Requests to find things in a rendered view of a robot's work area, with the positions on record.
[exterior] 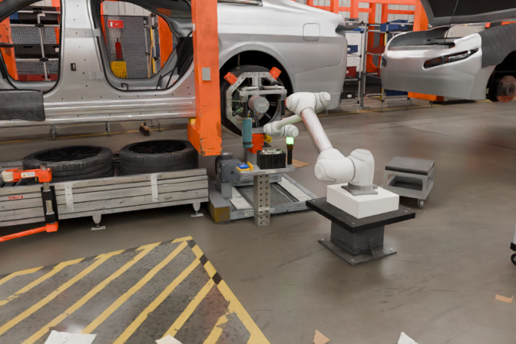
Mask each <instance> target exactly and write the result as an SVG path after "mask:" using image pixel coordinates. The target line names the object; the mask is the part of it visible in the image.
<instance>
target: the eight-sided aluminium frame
mask: <svg viewBox="0 0 516 344"><path fill-rule="evenodd" d="M251 77H255V78H258V77H265V78H266V79H267V80H268V81H269V82H270V83H272V82H273V81H275V79H274V78H273V77H272V76H271V74H270V73H269V72H245V73H242V74H240V76H239V77H238V78H237V79H238V80H237V81H236V82H235V84H234V85H231V86H229V88H228V89H227V90H226V91H225V96H226V117H227V118H228V119H229V120H230V121H231V122H232V123H233V124H234V125H235V126H236V127H238V128H239V129H240V130H241V131H242V124H240V123H239V122H238V121H237V120H236V119H235V118H234V117H233V116H232V99H231V94H232V93H233V92H234V91H235V89H236V88H237V87H238V86H239V85H240V84H241V83H242V82H243V80H244V79H245V78H251ZM280 115H281V100H280V99H279V112H278V113H277V114H276V115H275V117H274V118H273V119H272V120H271V121H270V122H269V123H272V122H274V121H279V120H280V119H281V117H280ZM259 133H264V131H263V127H258V128H252V134H259Z"/></svg>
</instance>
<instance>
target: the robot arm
mask: <svg viewBox="0 0 516 344"><path fill-rule="evenodd" d="M329 102H330V95H329V94H328V93H327V92H321V93H309V92H299V93H295V94H291V95H290V96H289V97H288V98H287V99H286V106H287V108H288V109H289V110H290V111H293V112H294V113H295V114H296V115H293V116H291V117H288V118H285V119H282V120H281V121H274V122H272V123H268V124H266V125H265V126H264V128H263V131H264V133H265V134H266V135H269V136H273V137H297V136H298V133H299V131H298V129H297V127H295V126H293V125H291V124H292V123H296V122H298V121H303V123H304V124H305V126H306V129H307V131H308V133H309V136H310V137H311V139H312V141H313V143H314V145H315V148H316V150H317V152H318V154H319V156H318V158H317V162H316V165H315V175H316V177H317V178H318V179H319V180H321V181H322V182H325V183H330V184H337V183H345V182H348V184H347V185H342V186H341V188H342V189H344V190H346V191H348V192H349V193H350V194H351V195H353V196H354V197H356V196H362V195H378V194H379V192H377V191H375V190H376V189H378V186H377V185H374V184H372V181H373V176H374V167H375V165H374V159H373V156H372V154H371V152H370V151H368V150H363V149H356V150H354V151H353V152H352V153H351V154H350V156H348V157H344V156H343V155H342V154H341V153H340V152H339V151H338V150H336V149H333V148H332V145H331V144H330V142H329V139H328V137H327V136H326V133H325V131H324V130H323V127H322V125H321V124H320V122H319V119H318V117H317V116H316V114H318V113H319V112H321V111H323V110H324V109H325V108H326V107H327V106H328V105H329Z"/></svg>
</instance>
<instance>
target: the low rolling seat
mask: <svg viewBox="0 0 516 344"><path fill-rule="evenodd" d="M434 172H435V162H434V161H433V160H423V159H417V158H410V157H398V156H396V157H394V158H393V159H392V160H391V161H390V162H389V163H388V164H386V166H385V169H384V177H383V189H385V190H387V191H390V192H392V193H394V194H397V195H399V196H404V197H413V198H418V208H419V209H422V208H423V199H424V200H425V199H426V197H427V196H428V194H429V192H430V190H431V189H432V187H433V180H434ZM388 174H393V176H392V177H391V178H390V179H389V180H388ZM429 176H430V178H429V179H428V177H429Z"/></svg>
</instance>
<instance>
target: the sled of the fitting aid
mask: <svg viewBox="0 0 516 344"><path fill-rule="evenodd" d="M280 181H282V174H281V173H277V174H270V183H272V182H280ZM252 184H253V176H248V177H242V178H241V180H238V181H233V183H232V187H238V186H245V185H252Z"/></svg>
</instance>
